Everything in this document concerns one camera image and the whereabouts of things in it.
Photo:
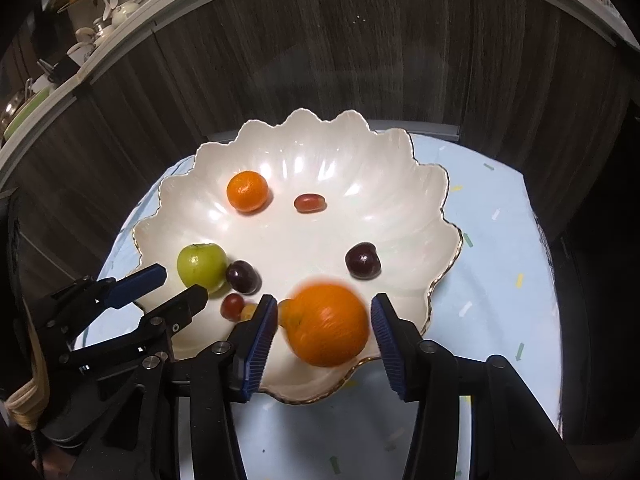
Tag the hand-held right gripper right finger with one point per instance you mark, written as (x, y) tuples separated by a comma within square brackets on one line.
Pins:
[(392, 350)]

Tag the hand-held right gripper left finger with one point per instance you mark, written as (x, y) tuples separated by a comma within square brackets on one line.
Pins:
[(257, 350)]

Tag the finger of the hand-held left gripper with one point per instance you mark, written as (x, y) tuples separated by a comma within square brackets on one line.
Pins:
[(185, 302), (142, 280)]

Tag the small tan longan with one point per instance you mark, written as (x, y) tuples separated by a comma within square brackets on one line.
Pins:
[(248, 312)]

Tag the green apple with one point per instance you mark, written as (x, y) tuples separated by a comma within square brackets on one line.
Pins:
[(197, 262)]

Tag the large tan longan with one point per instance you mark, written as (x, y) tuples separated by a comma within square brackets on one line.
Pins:
[(285, 312)]

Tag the dark red date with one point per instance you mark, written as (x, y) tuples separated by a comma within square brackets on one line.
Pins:
[(232, 306)]

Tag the dark purple grape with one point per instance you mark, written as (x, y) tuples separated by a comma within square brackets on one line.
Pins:
[(243, 276), (362, 260)]

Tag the orange with dark stem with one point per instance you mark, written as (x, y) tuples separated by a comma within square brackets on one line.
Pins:
[(327, 325)]

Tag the white scalloped ceramic bowl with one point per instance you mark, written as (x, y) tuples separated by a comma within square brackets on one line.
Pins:
[(310, 245)]

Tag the glossy orange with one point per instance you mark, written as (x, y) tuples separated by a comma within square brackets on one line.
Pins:
[(246, 191)]

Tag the brownish red date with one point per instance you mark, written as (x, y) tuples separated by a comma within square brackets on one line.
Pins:
[(310, 203)]

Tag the light blue patterned cloth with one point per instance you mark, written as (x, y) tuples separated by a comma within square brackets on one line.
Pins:
[(500, 260)]

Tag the green plastic basin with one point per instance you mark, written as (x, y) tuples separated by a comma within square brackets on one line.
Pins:
[(25, 111)]

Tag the white ceramic cup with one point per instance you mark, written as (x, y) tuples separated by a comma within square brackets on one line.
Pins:
[(95, 32)]

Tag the white teapot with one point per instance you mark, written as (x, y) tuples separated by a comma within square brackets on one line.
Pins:
[(122, 9)]

